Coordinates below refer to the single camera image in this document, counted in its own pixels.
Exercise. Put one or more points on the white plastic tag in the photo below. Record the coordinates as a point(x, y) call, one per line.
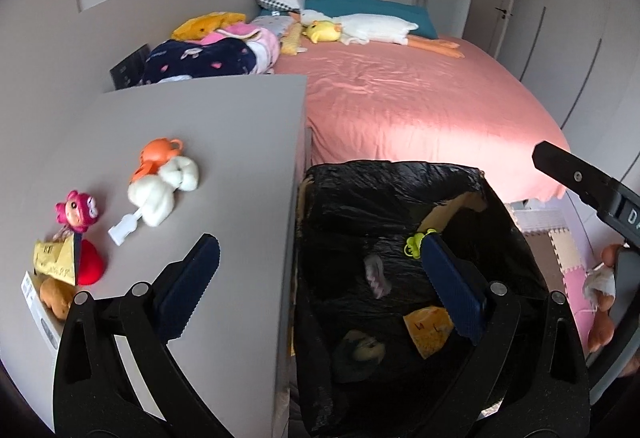
point(122, 229)

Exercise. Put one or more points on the yellow paper wrapper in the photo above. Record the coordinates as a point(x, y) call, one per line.
point(427, 333)

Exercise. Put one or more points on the brownish crumpled scrap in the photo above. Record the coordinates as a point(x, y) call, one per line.
point(362, 348)

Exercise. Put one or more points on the person's right hand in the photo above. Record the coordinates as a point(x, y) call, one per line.
point(602, 288)

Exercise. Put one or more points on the white and orange plush toy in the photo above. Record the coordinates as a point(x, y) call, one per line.
point(150, 200)

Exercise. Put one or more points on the white wardrobe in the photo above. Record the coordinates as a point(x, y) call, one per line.
point(575, 43)

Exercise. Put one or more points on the long yellow plush toy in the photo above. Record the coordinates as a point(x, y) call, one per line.
point(291, 40)

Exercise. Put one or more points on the white printed box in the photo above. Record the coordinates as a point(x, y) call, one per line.
point(37, 323)

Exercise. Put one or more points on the small beige striped trinket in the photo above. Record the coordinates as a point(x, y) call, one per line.
point(60, 235)

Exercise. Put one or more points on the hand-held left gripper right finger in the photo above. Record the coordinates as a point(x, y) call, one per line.
point(452, 288)

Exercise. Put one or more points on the grey patterned cloth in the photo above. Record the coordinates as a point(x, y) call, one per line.
point(270, 23)

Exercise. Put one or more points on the brown bear figure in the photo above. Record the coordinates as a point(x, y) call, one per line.
point(57, 298)

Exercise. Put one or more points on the navy patterned blanket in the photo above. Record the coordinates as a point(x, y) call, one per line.
point(200, 58)

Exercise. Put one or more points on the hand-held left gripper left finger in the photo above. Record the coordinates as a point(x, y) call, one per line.
point(192, 288)

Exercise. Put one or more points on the white goose plush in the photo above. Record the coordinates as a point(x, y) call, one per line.
point(375, 25)

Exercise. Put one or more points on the grey crumpled tissue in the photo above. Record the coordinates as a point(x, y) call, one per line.
point(377, 275)

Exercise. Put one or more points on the green frog clip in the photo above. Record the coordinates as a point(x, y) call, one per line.
point(414, 245)

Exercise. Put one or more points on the bed with pink sheet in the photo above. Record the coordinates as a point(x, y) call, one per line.
point(425, 108)

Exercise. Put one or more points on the grey bedside cabinet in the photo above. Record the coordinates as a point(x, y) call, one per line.
point(295, 158)

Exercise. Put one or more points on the yellow snack wrapper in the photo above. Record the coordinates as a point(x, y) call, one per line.
point(55, 263)

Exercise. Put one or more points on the teal pillow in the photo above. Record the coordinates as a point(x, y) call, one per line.
point(410, 15)

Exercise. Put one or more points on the orange plastic toy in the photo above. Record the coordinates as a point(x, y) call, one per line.
point(155, 155)

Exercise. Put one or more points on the red plastic piece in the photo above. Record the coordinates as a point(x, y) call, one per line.
point(92, 268)

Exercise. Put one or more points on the black plastic bin bag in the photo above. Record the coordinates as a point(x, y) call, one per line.
point(360, 218)

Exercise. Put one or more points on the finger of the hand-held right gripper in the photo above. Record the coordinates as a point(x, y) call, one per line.
point(575, 175)

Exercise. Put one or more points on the foam puzzle floor mat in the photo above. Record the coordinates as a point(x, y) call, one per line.
point(550, 238)

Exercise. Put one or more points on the pink doll toy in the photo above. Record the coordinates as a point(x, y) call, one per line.
point(77, 210)

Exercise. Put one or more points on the yellow duck plush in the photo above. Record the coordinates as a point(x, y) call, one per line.
point(322, 32)

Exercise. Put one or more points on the grey headboard panel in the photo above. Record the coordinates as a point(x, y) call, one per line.
point(150, 23)

